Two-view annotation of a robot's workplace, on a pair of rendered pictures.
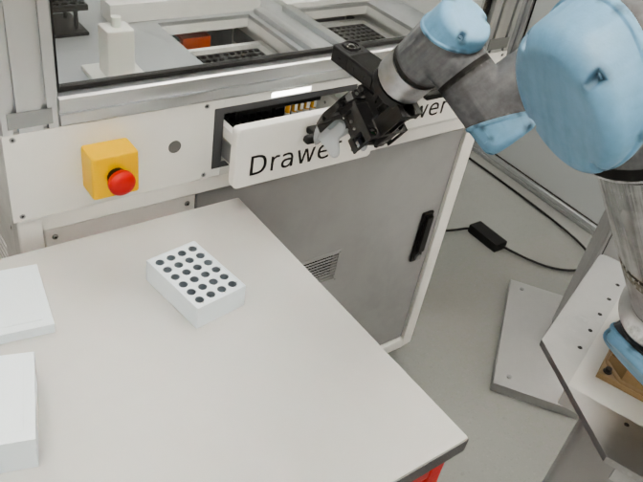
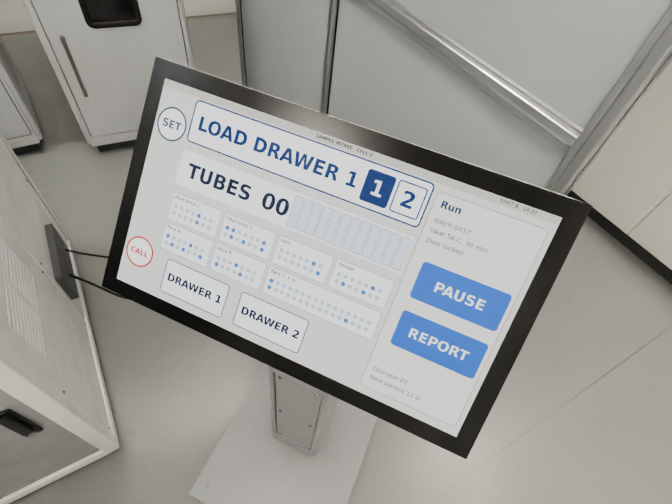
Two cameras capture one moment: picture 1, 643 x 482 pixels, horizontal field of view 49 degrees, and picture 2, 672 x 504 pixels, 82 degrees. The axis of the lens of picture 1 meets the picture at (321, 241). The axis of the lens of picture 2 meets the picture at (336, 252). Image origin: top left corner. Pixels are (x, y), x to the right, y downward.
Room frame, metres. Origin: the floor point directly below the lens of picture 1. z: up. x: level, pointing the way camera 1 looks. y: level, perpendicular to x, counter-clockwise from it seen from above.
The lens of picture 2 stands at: (1.30, -0.87, 1.44)
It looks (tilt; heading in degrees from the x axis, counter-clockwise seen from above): 51 degrees down; 4
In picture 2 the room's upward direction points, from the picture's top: 10 degrees clockwise
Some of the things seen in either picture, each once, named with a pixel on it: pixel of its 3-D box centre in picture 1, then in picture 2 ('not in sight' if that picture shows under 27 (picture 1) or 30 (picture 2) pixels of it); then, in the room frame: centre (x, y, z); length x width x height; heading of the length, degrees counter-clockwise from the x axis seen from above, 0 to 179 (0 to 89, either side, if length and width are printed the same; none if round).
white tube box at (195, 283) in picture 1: (195, 282); not in sight; (0.76, 0.17, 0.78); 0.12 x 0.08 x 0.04; 50
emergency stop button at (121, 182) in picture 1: (120, 181); not in sight; (0.84, 0.30, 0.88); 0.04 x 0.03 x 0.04; 132
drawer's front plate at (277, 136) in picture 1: (306, 142); not in sight; (1.05, 0.06, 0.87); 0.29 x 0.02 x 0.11; 132
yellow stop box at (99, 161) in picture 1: (111, 169); not in sight; (0.86, 0.33, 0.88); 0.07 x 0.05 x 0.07; 132
